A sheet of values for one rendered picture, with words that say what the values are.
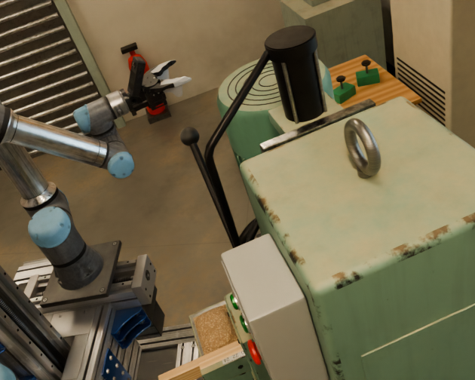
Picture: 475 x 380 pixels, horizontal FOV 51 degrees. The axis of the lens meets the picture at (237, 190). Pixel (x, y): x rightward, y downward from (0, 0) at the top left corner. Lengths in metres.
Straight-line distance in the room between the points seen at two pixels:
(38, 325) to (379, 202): 1.22
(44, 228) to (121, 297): 0.33
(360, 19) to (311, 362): 2.79
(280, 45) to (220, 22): 3.39
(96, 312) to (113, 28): 2.60
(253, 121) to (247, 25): 3.34
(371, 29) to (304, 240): 2.85
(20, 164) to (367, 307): 1.24
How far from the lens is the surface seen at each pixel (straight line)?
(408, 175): 0.52
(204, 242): 2.75
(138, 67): 1.50
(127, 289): 1.62
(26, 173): 1.57
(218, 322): 1.20
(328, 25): 3.13
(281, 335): 0.51
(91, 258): 1.61
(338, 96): 2.49
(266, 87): 0.75
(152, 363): 2.12
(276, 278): 0.50
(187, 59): 4.01
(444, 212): 0.48
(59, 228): 1.51
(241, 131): 0.73
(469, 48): 2.40
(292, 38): 0.59
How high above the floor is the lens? 1.86
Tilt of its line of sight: 38 degrees down
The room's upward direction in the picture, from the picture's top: 19 degrees counter-clockwise
